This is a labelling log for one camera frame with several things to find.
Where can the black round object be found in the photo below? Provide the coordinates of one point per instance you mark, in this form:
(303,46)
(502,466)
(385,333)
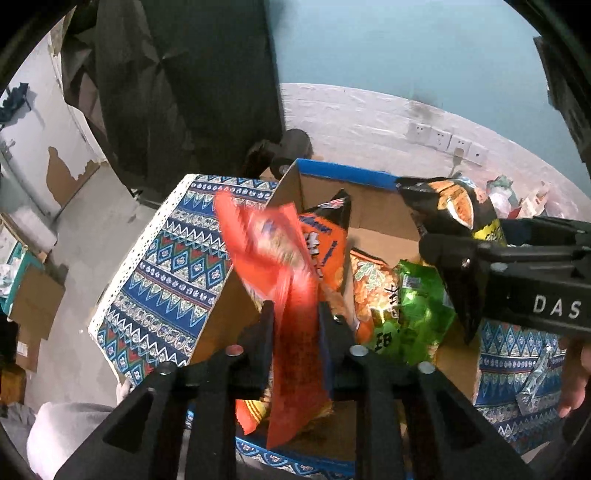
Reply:
(291,146)

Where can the orange and green snack bag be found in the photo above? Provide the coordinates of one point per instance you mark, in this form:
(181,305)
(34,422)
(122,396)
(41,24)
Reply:
(369,286)

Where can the silver snack packet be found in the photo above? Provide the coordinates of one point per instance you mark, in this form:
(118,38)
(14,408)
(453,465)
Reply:
(535,381)

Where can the red snack bag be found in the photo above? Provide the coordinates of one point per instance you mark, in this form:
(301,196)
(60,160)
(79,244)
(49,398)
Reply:
(281,258)

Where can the person's grey clothing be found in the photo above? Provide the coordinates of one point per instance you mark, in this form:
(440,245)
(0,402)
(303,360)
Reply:
(69,431)

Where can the white and orange paper carton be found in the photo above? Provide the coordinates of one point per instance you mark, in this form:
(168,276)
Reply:
(538,197)

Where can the blue cardboard box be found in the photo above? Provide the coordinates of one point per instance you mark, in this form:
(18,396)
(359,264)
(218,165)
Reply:
(378,217)

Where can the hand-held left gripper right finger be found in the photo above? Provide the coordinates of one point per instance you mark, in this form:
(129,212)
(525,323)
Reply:
(324,332)

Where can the flat brown cardboard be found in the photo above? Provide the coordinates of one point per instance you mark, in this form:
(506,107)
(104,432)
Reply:
(37,297)

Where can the teal box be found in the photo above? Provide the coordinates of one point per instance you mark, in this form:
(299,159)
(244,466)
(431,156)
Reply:
(14,277)

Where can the patterned blue blanket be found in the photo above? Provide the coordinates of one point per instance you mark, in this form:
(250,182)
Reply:
(161,277)

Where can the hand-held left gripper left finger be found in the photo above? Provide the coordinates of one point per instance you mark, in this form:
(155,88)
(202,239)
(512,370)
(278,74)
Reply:
(268,327)

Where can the black snack bag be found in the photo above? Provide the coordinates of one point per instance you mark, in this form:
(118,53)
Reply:
(443,203)

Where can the large orange snack bag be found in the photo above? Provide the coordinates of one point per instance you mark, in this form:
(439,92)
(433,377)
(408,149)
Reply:
(328,240)

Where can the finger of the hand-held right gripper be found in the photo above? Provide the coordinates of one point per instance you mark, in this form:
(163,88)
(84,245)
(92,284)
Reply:
(455,254)
(545,233)

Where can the red and white shopping bag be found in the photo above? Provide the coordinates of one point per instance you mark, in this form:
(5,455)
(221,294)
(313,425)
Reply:
(501,196)

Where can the person's right hand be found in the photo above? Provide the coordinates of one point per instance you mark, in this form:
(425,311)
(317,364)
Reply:
(572,374)

